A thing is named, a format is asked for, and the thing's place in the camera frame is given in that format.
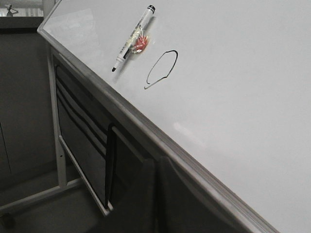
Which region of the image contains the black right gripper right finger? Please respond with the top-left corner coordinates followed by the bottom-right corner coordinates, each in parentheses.
top-left (159, 157), bottom-right (240, 233)

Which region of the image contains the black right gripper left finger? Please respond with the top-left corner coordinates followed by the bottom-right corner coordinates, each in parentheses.
top-left (97, 159), bottom-right (156, 233)

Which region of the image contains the white whiteboard marker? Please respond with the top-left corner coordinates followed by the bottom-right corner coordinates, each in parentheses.
top-left (112, 5), bottom-right (156, 72)

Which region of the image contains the grey whiteboard stand frame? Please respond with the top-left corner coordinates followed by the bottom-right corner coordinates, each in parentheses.
top-left (0, 54), bottom-right (113, 216)

